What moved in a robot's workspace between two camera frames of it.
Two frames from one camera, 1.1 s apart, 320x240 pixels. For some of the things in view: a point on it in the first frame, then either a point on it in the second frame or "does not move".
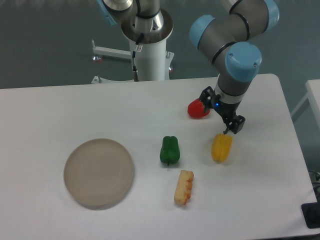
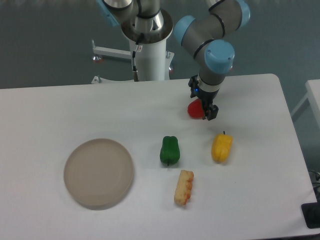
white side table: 313,95 does not move
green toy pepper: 169,151 does not move
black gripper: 235,124 -> 206,97
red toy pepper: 196,109 does not move
